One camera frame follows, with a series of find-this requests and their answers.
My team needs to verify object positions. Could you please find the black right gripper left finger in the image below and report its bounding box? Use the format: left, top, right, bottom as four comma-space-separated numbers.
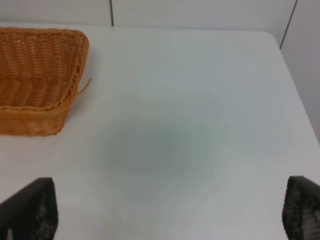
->
0, 177, 59, 240

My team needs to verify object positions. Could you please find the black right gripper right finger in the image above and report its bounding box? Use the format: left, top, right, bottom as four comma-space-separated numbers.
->
282, 176, 320, 240

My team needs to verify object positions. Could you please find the orange wicker basket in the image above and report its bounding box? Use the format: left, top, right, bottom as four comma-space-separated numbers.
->
0, 27, 90, 136

